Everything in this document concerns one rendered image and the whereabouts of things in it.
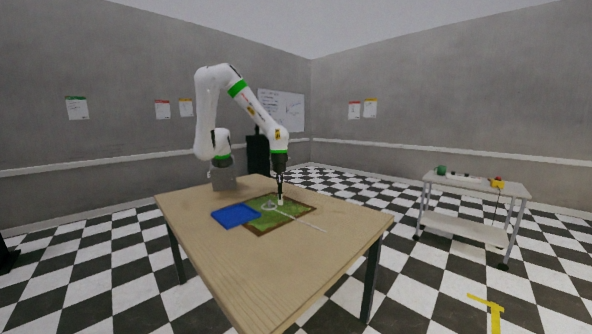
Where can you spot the green grass mat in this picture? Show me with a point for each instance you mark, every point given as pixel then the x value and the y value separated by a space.
pixel 271 219

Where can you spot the blue tray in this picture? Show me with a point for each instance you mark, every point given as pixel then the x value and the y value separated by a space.
pixel 235 215

